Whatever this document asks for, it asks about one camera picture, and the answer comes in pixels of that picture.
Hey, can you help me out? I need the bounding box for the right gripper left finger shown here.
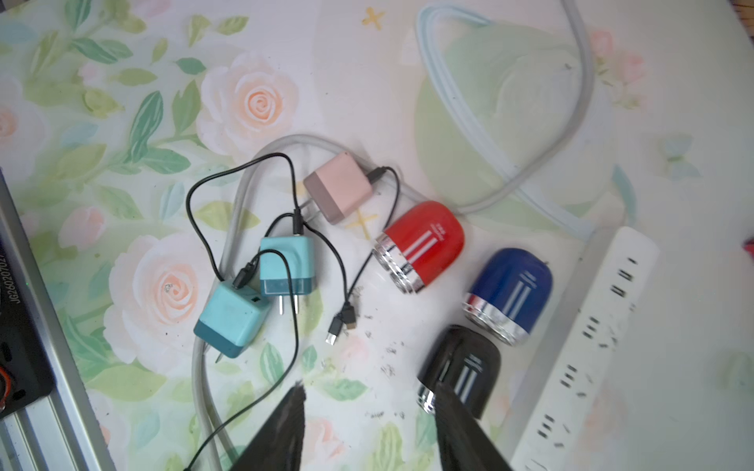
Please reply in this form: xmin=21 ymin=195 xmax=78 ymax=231
xmin=231 ymin=382 xmax=306 ymax=471

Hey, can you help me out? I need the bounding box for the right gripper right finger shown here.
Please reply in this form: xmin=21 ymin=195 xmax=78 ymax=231
xmin=434 ymin=383 xmax=512 ymax=471

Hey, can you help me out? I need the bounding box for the white power strip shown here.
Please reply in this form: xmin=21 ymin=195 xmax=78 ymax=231
xmin=500 ymin=226 xmax=660 ymax=470

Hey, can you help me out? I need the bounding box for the teal usb charger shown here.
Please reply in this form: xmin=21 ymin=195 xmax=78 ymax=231
xmin=259 ymin=235 xmax=315 ymax=314
xmin=194 ymin=281 xmax=271 ymax=358

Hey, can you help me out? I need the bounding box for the blue electric shaver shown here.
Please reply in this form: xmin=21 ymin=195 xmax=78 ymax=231
xmin=463 ymin=248 xmax=553 ymax=347

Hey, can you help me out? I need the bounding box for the red electric shaver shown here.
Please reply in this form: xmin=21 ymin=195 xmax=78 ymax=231
xmin=372 ymin=201 xmax=465 ymax=294

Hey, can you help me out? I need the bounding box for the pink usb charger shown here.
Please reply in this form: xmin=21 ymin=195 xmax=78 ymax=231
xmin=304 ymin=152 xmax=373 ymax=225

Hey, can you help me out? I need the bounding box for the black usb cable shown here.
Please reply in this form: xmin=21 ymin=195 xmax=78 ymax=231
xmin=338 ymin=166 xmax=403 ymax=332
xmin=181 ymin=248 xmax=302 ymax=471
xmin=185 ymin=151 xmax=357 ymax=347

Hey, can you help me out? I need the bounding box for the aluminium front rail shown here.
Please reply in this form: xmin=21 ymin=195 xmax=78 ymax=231
xmin=1 ymin=184 xmax=115 ymax=470

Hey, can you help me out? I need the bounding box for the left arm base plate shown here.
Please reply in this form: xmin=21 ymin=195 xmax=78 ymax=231
xmin=1 ymin=249 xmax=55 ymax=419

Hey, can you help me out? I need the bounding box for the grey power strip cable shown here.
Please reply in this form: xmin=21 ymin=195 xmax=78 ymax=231
xmin=190 ymin=0 xmax=596 ymax=471

